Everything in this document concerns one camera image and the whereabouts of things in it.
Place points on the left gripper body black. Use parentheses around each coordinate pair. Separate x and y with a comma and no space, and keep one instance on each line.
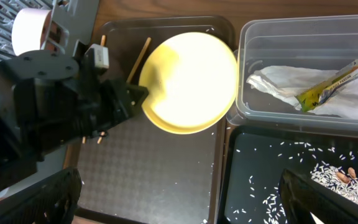
(101,106)

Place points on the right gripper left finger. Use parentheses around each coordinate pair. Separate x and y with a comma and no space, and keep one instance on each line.
(52,200)

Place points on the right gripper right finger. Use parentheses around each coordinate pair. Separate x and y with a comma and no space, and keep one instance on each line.
(303,199)

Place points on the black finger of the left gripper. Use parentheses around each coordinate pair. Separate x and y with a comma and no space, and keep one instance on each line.
(137,95)

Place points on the wooden chopstick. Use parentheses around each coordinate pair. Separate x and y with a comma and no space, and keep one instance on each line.
(132,73)

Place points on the yellow plate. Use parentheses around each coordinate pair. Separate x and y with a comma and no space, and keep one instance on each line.
(192,79)

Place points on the green orange snack wrapper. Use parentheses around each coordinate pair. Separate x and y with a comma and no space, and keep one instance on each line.
(334,85)

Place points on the white bowl with food residue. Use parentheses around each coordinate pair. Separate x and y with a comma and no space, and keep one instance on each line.
(29,30)

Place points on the white napkin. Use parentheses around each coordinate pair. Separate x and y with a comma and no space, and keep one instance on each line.
(284,83)

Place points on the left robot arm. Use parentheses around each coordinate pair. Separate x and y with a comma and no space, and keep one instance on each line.
(48,100)

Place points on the black waste tray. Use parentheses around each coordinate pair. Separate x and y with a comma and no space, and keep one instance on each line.
(259,171)

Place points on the clear plastic waste bin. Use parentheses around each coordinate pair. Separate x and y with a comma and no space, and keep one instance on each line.
(281,58)

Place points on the spilled rice pile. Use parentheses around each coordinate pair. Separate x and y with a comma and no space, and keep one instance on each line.
(346,183)

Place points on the dark brown serving tray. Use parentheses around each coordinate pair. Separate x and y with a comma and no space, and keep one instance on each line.
(140,173)

